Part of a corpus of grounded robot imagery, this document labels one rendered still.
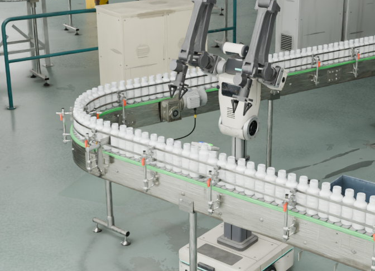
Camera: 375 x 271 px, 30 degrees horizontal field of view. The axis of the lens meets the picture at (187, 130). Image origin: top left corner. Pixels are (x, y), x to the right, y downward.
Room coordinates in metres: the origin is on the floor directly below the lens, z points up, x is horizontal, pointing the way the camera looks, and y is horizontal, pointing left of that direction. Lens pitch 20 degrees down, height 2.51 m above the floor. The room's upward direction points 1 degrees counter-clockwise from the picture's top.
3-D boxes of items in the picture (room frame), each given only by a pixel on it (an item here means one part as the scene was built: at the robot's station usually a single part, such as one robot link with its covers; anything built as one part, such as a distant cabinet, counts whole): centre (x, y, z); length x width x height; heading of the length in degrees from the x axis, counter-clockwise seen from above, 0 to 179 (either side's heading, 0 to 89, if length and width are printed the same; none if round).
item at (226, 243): (4.04, -0.31, 0.24); 0.68 x 0.53 x 0.41; 141
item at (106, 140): (3.79, 0.52, 0.96); 0.23 x 0.10 x 0.27; 140
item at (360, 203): (2.83, -0.77, 1.08); 0.06 x 0.06 x 0.17
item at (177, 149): (3.51, 0.05, 1.08); 0.06 x 0.06 x 0.17
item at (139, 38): (7.73, 0.38, 0.59); 1.10 x 0.62 x 1.18; 122
